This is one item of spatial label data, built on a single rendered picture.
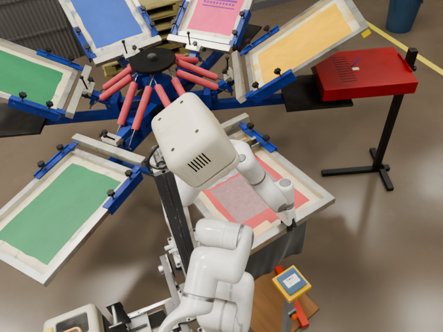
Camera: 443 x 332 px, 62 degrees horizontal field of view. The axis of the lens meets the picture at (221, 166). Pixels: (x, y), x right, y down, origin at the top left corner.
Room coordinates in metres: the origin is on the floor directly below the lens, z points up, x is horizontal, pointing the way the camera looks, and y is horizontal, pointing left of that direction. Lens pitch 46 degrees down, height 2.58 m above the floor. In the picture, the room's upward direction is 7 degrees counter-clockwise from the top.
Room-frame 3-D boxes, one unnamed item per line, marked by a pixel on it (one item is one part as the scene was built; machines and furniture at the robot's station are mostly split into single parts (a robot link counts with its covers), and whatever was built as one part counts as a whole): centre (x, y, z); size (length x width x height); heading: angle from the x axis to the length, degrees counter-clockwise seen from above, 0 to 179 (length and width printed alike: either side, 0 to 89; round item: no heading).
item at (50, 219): (1.50, 0.87, 1.05); 1.08 x 0.61 x 0.23; 147
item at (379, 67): (2.18, -1.05, 1.06); 0.61 x 0.46 x 0.12; 87
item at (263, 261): (1.06, -0.24, 0.74); 0.45 x 0.03 x 0.43; 117
